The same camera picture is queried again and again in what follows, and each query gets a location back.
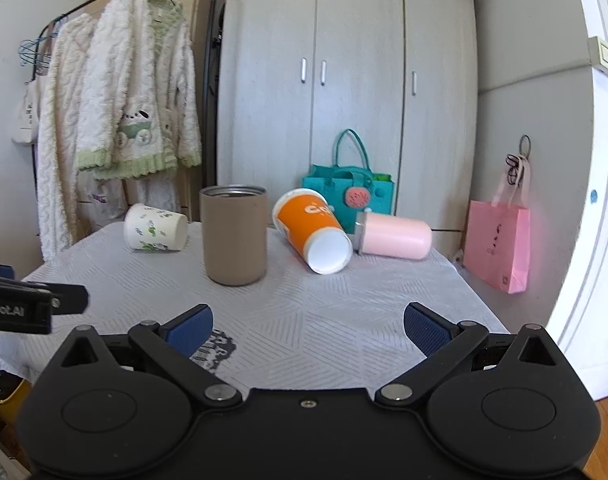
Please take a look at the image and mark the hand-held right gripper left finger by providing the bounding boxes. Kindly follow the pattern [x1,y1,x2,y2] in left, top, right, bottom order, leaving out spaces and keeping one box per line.
[49,304,243,407]

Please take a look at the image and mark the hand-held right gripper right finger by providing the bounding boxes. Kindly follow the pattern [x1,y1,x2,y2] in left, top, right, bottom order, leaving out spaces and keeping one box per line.
[375,302,570,407]

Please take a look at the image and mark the pink cup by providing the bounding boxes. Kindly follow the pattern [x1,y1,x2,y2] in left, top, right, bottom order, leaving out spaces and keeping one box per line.
[354,211,433,261]

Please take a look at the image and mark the white floral paper cup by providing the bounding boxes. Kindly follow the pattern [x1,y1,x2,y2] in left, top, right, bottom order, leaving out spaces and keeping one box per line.
[123,203,189,253]

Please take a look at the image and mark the orange paper cup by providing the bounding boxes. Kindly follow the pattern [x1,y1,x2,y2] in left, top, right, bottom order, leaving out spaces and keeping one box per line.
[272,188,354,275]

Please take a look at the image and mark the brown cup with metal rim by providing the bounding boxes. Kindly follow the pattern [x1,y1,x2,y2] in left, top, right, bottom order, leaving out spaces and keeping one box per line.
[199,185,269,287]

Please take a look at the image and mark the yellow container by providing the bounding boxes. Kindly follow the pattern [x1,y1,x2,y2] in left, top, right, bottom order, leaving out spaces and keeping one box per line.
[0,370,33,424]

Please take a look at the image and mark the white printed garment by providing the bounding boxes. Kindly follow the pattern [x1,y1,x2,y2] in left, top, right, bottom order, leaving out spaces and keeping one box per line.
[78,167,181,237]

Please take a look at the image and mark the pink paper bag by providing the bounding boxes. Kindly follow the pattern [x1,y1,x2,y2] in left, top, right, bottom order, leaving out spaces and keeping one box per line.
[462,155,532,295]

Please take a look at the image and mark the white patterned tablecloth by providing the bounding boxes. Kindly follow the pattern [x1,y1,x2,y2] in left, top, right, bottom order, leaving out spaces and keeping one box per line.
[0,220,512,396]

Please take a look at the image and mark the white fleece robe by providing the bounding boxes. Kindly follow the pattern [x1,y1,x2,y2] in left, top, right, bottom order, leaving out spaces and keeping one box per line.
[36,12,130,263]

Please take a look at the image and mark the white tote bag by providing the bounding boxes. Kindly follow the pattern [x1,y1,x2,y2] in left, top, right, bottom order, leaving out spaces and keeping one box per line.
[11,77,41,147]

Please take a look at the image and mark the teal felt bag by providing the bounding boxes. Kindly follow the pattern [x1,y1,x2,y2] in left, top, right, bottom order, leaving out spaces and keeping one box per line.
[302,129,395,222]

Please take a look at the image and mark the white door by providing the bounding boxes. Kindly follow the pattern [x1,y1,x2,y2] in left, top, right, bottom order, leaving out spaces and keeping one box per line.
[546,0,608,403]

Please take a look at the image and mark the blue clothes hangers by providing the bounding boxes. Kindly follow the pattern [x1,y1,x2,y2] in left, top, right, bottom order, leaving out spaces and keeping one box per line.
[18,34,53,69]

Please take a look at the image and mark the white fleece jacket green trim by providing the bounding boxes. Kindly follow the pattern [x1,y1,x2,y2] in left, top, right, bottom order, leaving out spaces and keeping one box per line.
[75,0,203,181]

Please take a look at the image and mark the grey wardrobe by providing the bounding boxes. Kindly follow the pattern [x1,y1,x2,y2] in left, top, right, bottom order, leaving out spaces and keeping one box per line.
[216,0,479,261]

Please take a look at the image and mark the white light switch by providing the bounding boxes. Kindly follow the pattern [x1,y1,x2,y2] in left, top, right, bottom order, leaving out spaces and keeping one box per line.
[588,36,608,76]

